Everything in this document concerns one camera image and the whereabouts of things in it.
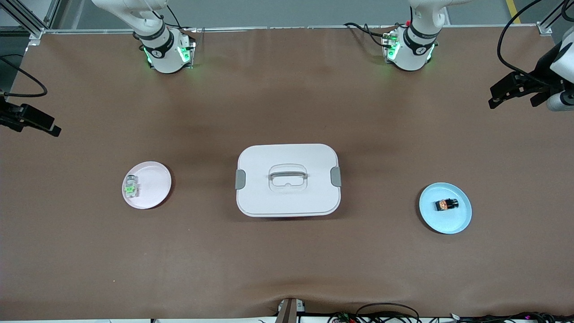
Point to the small green-label bottle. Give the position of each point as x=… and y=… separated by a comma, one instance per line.
x=131, y=188

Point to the white lidded storage box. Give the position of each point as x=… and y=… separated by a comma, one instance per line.
x=287, y=202

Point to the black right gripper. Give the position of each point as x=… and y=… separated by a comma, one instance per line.
x=10, y=115

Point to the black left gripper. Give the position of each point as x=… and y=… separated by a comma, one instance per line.
x=539, y=75

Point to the aluminium table edge rail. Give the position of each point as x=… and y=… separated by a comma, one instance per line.
x=291, y=28

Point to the grey metal bracket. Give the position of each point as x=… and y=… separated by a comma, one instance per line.
x=289, y=312

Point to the brown table cover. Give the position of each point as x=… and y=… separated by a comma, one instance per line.
x=287, y=260

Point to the pink round plate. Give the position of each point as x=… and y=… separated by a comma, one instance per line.
x=154, y=186

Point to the light blue round plate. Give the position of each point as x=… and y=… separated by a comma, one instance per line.
x=444, y=222

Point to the aluminium frame post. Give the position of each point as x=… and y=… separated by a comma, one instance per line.
x=545, y=29
x=27, y=20

